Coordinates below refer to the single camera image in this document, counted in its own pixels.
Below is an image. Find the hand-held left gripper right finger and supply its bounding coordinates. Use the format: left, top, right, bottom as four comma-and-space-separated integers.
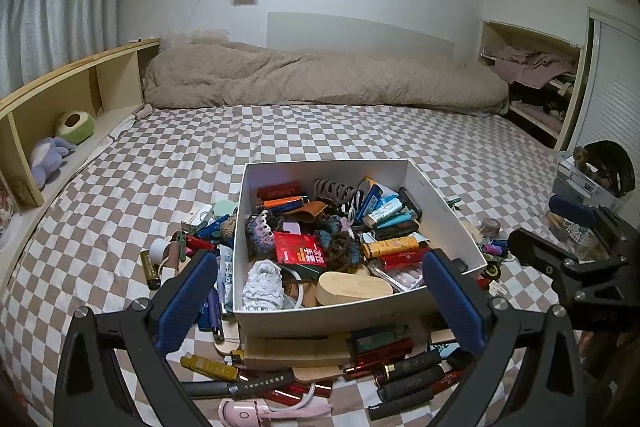
421, 248, 596, 427

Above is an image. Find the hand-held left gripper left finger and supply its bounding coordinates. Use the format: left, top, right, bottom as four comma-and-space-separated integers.
54, 249, 221, 427

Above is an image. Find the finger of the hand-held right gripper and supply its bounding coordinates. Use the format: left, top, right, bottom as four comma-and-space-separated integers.
548, 195, 632, 258
507, 228, 581, 303

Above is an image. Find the white cardboard box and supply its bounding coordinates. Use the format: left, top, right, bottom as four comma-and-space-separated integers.
232, 159, 488, 339

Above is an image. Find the cartoon print lighter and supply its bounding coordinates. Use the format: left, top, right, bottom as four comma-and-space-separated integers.
363, 198, 403, 229

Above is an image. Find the black printed lighter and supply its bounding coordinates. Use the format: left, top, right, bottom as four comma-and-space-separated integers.
182, 374, 297, 402

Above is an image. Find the purple lighter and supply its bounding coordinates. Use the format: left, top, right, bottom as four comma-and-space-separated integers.
197, 287, 226, 340

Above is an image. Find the clear plastic storage bin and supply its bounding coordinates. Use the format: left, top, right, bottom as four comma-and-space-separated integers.
557, 152, 626, 208

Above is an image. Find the white tube blue print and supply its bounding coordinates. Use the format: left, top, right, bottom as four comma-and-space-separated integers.
217, 244, 236, 313

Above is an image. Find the heap of colourful small accessories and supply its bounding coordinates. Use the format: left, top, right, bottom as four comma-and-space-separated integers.
477, 237, 511, 295

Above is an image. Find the dark gold lighter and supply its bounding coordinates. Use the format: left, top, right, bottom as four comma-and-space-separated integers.
141, 250, 162, 290

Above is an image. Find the press-on nails pack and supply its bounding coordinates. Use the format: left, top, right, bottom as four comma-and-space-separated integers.
385, 264, 426, 293

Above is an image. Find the white roll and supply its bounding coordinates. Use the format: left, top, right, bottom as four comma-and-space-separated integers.
150, 238, 171, 265

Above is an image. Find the black square case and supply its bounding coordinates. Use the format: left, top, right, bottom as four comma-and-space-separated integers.
446, 349, 476, 370

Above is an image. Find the black cap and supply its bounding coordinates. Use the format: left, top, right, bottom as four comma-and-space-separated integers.
585, 139, 637, 198

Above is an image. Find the dark green lighter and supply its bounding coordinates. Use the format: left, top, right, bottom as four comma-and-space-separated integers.
350, 326, 413, 343

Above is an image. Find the blue lighter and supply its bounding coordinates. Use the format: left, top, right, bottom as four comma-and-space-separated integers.
197, 214, 233, 240

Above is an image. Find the white knitted pouch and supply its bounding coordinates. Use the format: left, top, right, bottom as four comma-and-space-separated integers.
242, 259, 283, 312

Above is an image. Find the yellow lighter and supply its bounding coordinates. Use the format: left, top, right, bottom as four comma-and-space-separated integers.
361, 238, 420, 259

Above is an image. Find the small white box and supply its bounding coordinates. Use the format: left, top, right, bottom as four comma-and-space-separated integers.
187, 204, 216, 228

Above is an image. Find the long red lighter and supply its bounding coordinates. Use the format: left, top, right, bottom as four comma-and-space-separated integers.
342, 352, 426, 380

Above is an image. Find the purple crocheted scrunchie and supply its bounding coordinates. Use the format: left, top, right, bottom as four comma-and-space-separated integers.
245, 213, 281, 253

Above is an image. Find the oval wooden box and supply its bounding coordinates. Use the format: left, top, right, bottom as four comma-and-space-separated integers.
317, 271, 395, 308

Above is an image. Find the wooden rectangular case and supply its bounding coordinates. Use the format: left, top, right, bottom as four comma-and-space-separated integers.
242, 336, 351, 370

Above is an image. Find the red packet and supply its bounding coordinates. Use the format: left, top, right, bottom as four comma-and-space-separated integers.
272, 231, 328, 269

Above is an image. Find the brown blue crocheted scrunchie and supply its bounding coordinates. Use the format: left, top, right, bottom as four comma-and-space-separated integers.
315, 214, 368, 268

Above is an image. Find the white louvred closet door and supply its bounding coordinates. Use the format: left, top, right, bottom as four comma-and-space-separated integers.
570, 7, 640, 168

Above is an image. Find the blue tube orange cap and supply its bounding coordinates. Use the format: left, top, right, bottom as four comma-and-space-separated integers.
357, 178, 386, 220

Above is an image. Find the orange lighter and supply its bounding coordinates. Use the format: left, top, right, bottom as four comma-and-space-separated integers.
257, 196, 308, 210

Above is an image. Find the striped hair clip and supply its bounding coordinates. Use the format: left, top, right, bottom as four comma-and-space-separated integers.
345, 189, 368, 220

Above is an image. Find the pile of pink clothes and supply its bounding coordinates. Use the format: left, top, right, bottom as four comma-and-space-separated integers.
492, 46, 576, 90

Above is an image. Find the flat wooden piece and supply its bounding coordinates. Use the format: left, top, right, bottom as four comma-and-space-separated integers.
290, 364, 345, 384

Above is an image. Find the brown leather pouch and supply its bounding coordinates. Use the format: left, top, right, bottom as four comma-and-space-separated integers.
287, 201, 328, 223

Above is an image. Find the brown hair claw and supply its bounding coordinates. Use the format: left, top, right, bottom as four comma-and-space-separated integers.
314, 178, 358, 202

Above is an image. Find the closet shelf alcove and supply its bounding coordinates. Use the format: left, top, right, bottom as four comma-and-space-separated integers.
479, 21, 586, 152

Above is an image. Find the purple plush toy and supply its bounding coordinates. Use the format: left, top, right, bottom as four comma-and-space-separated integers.
30, 136, 77, 188

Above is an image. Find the green plush toy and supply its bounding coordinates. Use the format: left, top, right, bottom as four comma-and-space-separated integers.
55, 111, 97, 145

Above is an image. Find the wooden headboard shelf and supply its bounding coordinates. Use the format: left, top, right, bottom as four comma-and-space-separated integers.
0, 38, 162, 268

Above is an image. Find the beige duvet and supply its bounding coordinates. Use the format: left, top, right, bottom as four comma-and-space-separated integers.
144, 29, 511, 116

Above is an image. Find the white curtain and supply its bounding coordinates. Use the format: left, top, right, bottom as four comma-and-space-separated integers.
0, 0, 121, 100

